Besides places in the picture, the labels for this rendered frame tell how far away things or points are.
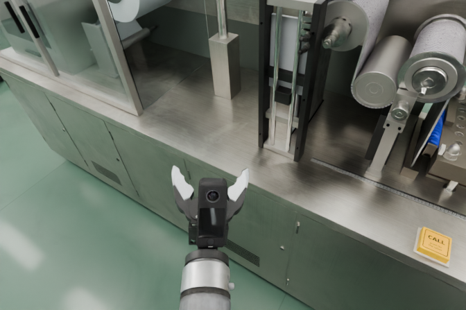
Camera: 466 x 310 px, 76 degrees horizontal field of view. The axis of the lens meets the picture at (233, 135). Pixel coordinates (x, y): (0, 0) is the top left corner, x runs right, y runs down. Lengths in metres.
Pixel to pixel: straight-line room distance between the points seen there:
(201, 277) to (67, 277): 1.66
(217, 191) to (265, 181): 0.55
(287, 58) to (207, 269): 0.61
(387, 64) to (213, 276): 0.76
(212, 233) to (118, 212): 1.72
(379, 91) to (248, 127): 0.50
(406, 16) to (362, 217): 0.68
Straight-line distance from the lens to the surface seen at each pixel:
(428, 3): 1.20
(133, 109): 1.33
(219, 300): 0.47
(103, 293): 1.96
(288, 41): 0.86
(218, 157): 1.08
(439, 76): 0.90
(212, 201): 0.47
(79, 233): 2.22
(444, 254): 0.98
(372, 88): 0.97
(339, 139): 1.18
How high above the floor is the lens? 1.69
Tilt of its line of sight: 43 degrees down
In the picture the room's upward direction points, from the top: 4 degrees counter-clockwise
